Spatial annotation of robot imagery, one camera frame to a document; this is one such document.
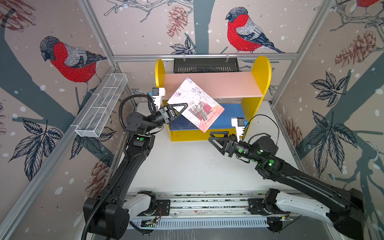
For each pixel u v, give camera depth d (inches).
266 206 25.8
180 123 23.0
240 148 21.1
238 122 21.0
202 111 22.8
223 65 37.6
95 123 28.0
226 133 23.4
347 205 15.8
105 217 14.5
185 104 22.4
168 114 21.3
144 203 24.4
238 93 26.2
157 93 21.5
